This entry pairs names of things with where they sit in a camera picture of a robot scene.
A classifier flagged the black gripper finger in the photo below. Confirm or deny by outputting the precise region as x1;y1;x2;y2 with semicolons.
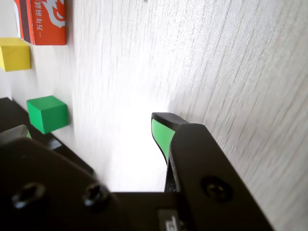
151;112;276;231
0;124;126;231

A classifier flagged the green wooden cube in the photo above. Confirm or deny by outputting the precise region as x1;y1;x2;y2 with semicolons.
26;95;68;135

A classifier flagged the yellow wooden cube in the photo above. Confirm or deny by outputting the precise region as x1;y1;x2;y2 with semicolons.
0;37;32;72

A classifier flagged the red white carton box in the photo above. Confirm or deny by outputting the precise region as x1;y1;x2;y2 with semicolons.
13;0;67;46

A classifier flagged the black open box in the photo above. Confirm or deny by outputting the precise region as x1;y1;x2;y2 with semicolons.
43;134;95;180

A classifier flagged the black cardboard box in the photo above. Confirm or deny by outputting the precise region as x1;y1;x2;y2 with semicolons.
0;97;94;174

